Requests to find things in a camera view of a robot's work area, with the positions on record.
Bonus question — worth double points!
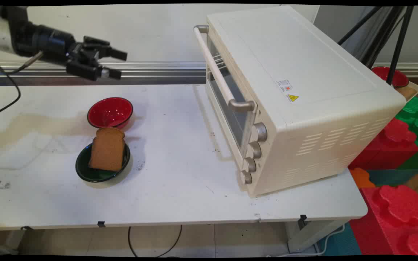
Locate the glass oven door with handle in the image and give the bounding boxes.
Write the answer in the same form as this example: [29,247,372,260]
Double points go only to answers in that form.
[193,25,257,160]

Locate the beige tray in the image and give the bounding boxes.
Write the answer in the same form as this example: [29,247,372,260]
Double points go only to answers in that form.
[394,81,418,103]

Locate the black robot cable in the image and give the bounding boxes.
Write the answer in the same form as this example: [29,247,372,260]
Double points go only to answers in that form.
[0,5,45,119]

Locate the small red foam block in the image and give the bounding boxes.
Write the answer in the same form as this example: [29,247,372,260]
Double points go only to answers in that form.
[348,117,418,170]

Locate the cream toaster oven body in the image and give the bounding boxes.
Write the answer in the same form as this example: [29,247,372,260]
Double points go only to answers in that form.
[205,5,407,198]

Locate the wire oven rack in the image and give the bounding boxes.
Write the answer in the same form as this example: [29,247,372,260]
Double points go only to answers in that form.
[210,54,228,70]

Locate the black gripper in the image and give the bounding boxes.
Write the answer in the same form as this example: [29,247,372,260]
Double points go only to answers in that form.
[30,25,128,81]

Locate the large red foam block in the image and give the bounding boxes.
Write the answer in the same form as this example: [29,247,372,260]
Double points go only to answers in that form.
[349,185,418,256]

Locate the dark green bowl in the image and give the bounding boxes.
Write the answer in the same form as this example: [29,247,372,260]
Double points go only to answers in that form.
[75,142,131,183]

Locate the white table leg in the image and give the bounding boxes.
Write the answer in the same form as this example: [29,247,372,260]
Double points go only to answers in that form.
[284,217,350,253]

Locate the orange foam piece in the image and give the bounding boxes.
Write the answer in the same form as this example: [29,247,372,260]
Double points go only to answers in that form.
[348,167,377,189]

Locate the black floor cable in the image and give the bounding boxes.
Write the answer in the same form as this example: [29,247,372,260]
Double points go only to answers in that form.
[128,225,183,258]

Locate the teal foam piece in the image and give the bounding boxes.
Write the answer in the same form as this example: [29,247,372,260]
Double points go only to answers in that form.
[367,169,418,187]

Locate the brown bread slice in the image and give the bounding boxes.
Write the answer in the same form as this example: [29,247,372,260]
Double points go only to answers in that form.
[88,127,126,172]

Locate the silver oven knob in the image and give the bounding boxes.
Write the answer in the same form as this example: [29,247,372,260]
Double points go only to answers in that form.
[248,141,263,159]
[243,157,257,173]
[253,122,268,142]

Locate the white floor cable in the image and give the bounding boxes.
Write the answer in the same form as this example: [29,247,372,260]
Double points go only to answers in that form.
[266,224,346,257]

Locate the green foam block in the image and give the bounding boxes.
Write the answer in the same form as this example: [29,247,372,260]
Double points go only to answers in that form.
[395,96,418,170]

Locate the blue floor mat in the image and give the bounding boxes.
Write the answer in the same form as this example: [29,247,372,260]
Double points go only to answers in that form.
[317,223,362,256]

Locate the black tripod legs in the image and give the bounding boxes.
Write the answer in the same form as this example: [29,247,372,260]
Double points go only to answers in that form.
[337,5,415,86]

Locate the red bowl with black rim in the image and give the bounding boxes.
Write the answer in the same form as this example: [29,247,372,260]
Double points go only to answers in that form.
[87,97,134,129]
[371,66,409,88]

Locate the aluminium rail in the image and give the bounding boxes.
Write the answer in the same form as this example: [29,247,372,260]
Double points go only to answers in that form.
[0,61,208,86]

